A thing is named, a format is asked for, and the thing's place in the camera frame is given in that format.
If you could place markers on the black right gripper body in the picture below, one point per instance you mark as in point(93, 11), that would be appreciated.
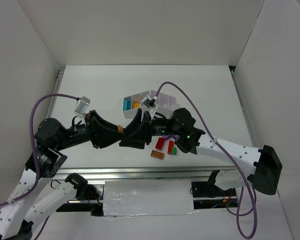
point(147, 128)

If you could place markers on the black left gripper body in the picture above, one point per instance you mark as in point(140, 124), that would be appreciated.
point(92, 128)

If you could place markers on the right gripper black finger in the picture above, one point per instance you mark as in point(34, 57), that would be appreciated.
point(133, 125)
point(135, 140)

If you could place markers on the tan lego plate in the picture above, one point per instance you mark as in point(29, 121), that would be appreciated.
point(120, 129)

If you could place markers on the yellow butterfly lego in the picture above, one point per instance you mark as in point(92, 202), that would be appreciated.
point(136, 103)

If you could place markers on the teal frog flower lego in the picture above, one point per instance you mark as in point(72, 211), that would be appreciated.
point(127, 104)

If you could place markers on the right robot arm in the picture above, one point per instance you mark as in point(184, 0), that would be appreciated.
point(259, 167)

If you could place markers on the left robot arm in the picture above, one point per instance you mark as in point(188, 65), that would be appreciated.
point(21, 215)

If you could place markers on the tan lego brick underside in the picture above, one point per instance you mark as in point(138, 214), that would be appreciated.
point(157, 154)

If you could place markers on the white divided organizer bin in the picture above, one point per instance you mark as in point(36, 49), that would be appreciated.
point(162, 104)

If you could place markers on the small red lego brick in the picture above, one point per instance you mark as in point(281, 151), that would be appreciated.
point(170, 147)

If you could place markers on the purple and green lego piece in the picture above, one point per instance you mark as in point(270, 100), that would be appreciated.
point(166, 137)

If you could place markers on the small green lego brick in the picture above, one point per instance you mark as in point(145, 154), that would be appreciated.
point(174, 151)

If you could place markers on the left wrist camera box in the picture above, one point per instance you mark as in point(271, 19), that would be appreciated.
point(82, 105)

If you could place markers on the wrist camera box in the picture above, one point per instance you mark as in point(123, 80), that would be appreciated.
point(82, 105)
point(150, 103)

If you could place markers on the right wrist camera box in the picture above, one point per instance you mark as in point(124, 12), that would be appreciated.
point(150, 103)

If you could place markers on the aluminium frame rail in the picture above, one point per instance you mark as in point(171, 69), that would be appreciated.
point(206, 90)

